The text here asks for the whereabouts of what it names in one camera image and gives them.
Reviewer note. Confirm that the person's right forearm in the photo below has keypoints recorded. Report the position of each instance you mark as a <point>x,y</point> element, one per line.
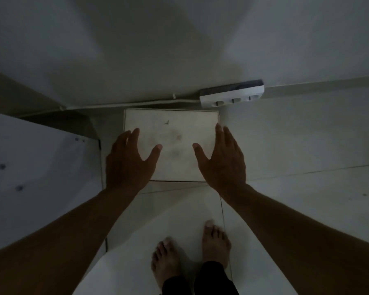
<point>295,242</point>

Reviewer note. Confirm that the person's left foot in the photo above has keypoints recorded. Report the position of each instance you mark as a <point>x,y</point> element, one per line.
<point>166,264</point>

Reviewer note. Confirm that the white square box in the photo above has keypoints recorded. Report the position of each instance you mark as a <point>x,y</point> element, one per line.
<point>172,132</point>

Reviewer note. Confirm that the person's right hand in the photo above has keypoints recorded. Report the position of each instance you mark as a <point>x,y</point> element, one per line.
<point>226,167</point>

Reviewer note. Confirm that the white power strip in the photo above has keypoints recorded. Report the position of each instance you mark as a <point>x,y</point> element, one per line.
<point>230,96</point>

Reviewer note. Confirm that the person's left forearm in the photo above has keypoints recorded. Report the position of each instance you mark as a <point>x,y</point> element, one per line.
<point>64,242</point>

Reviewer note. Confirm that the person's right foot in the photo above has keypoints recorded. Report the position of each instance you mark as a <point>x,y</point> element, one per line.
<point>215,245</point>

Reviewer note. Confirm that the person's left thumb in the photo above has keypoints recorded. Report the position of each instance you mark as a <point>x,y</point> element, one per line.
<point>153,155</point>

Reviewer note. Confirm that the black right trouser leg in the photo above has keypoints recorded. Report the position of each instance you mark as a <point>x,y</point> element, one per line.
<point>213,281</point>

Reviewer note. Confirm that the white cabinet panel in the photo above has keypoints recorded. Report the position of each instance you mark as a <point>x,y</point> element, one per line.
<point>33,181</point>

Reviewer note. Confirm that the person's left hand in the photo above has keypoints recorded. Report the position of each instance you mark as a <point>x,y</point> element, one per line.
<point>124,168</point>

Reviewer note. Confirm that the person's foot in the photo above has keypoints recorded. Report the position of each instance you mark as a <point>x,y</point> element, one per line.
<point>215,245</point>
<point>166,264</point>

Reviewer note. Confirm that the black left trouser leg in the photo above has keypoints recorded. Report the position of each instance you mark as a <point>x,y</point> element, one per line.
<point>176,287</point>

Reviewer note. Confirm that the person's right thumb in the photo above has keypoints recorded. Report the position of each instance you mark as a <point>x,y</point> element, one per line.
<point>201,154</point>

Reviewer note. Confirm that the black trouser leg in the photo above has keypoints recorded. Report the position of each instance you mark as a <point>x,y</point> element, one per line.
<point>176,287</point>
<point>213,281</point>

